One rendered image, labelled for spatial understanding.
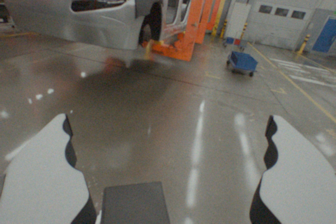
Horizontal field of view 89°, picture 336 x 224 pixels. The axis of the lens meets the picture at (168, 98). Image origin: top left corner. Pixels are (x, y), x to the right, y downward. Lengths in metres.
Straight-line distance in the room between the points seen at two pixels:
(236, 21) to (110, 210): 10.36
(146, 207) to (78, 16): 1.76
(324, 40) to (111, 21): 12.95
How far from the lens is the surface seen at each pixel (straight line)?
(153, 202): 1.11
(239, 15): 10.74
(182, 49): 2.92
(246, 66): 4.79
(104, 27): 2.02
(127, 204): 1.10
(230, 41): 8.45
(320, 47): 13.93
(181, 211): 1.51
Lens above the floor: 1.30
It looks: 28 degrees down
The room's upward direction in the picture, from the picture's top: 10 degrees clockwise
